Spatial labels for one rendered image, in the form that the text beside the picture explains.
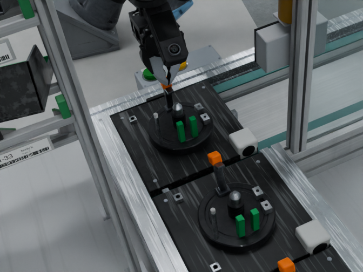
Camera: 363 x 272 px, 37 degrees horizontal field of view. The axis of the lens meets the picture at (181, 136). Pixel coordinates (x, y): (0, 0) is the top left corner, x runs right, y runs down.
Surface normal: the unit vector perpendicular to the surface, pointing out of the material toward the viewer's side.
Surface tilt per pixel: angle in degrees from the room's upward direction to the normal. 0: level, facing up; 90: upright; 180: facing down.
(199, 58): 0
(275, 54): 90
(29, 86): 65
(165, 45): 32
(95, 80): 0
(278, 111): 0
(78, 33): 90
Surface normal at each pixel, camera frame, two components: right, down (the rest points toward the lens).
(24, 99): 0.17, 0.34
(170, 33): 0.11, -0.24
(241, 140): -0.11, -0.68
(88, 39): 0.22, 0.69
